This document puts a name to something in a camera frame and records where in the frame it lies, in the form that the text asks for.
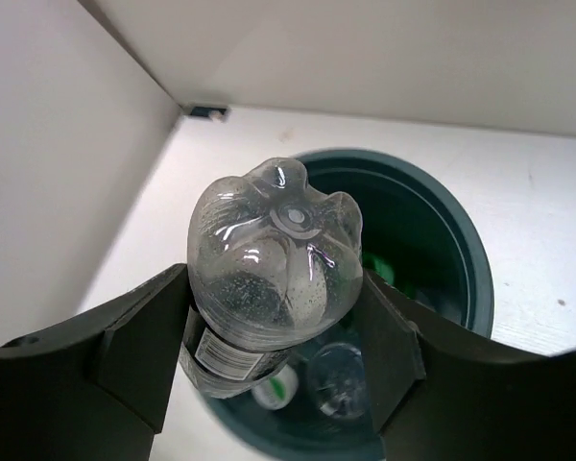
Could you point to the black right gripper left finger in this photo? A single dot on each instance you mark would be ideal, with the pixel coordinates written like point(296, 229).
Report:
point(96, 386)

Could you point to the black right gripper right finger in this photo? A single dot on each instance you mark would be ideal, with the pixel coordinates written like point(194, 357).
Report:
point(439, 391)

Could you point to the blue label clear water bottle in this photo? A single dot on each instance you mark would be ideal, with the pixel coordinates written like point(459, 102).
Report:
point(335, 379)

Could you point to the green plastic soda bottle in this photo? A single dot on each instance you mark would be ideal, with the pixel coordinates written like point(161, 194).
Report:
point(385, 269)

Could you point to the clear bottle black label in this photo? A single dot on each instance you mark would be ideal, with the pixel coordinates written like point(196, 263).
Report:
point(272, 263)

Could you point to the dark teal plastic bin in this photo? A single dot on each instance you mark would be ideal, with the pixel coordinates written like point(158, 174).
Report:
point(414, 222)

